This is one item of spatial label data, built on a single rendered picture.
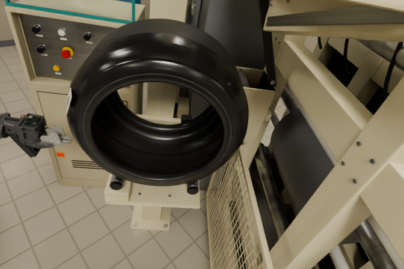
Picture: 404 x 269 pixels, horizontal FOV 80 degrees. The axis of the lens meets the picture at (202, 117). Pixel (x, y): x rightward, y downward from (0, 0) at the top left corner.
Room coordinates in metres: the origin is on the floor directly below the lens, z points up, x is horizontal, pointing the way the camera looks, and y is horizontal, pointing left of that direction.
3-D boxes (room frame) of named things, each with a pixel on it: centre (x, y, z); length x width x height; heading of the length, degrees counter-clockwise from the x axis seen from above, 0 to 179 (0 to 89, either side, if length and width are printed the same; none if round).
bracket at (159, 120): (0.88, 0.18, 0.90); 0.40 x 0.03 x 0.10; 100
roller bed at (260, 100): (0.99, -0.19, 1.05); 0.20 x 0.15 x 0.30; 10
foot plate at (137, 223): (0.95, 0.21, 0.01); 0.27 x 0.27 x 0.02; 10
